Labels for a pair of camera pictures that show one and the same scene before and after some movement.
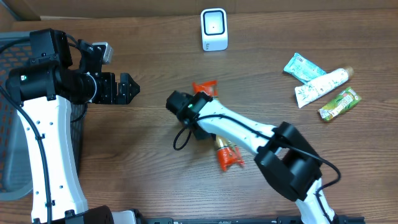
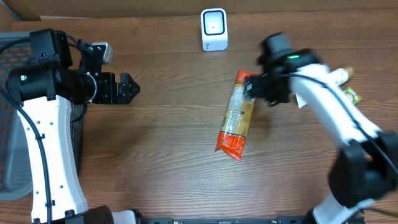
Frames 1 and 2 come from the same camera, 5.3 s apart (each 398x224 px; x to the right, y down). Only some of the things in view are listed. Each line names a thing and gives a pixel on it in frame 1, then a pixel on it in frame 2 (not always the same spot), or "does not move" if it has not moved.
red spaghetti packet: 227,153 to 232,134
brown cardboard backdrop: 24,10 does not move
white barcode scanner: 214,23 does not move
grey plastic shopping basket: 15,170 does not move
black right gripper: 200,134 to 253,86
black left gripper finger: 128,89 does not move
